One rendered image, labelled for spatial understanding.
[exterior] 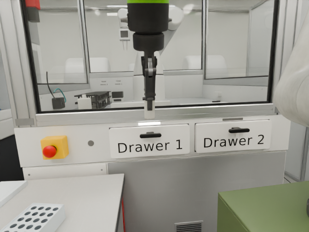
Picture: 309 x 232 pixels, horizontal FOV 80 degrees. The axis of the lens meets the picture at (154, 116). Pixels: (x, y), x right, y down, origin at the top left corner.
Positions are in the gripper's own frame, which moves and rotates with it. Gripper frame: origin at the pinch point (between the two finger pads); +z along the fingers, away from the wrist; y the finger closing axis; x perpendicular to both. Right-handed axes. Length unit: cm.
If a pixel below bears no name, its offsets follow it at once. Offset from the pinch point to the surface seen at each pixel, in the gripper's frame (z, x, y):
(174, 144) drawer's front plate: 17.9, 9.1, -4.6
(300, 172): 121, 159, -72
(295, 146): 101, 160, -91
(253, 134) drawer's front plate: 15.9, 39.5, -5.2
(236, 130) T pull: 11.7, 30.5, -3.0
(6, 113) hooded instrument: 28, -79, -52
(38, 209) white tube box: 16.8, -28.2, 18.0
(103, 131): 13.2, -16.1, -8.4
